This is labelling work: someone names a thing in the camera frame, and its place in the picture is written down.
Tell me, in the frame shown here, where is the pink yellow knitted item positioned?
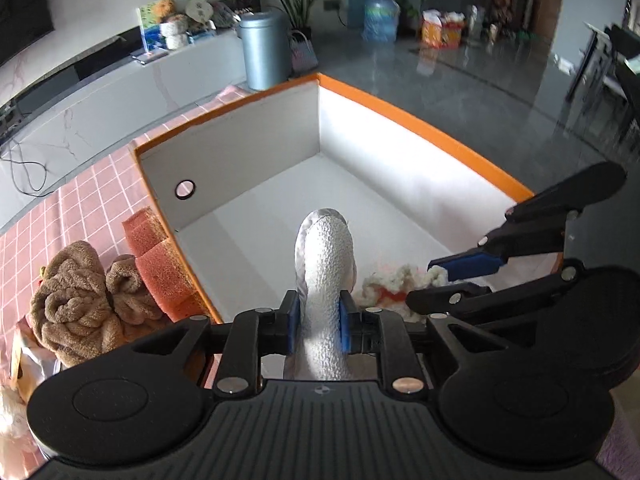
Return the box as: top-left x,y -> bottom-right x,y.
354,264 -> 448,323

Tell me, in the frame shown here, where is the brown fluffy towel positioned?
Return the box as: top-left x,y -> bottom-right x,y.
28,240 -> 170,368

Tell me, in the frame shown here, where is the orange sponge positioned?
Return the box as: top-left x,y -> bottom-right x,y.
122,207 -> 209,322

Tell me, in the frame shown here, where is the orange cardboard box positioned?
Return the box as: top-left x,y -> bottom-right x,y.
134,74 -> 530,322

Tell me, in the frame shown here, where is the pink checkered tablecloth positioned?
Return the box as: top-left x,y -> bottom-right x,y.
1,86 -> 248,378

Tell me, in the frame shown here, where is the red gift box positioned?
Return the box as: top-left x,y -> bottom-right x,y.
422,10 -> 465,49

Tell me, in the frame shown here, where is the blue water jug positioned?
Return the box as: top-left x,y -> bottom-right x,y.
362,0 -> 400,44

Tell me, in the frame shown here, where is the woven small basket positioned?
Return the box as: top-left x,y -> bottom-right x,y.
290,30 -> 319,75

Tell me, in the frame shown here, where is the white marble tv console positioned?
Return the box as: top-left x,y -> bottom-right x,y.
1,32 -> 245,230

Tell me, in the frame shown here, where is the grey metal trash can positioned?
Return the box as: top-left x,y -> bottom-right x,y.
238,11 -> 292,91

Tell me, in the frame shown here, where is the brown teddy bear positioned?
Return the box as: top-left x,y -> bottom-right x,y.
152,0 -> 177,24

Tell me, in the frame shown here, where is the black flat television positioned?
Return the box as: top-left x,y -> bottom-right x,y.
0,0 -> 53,65

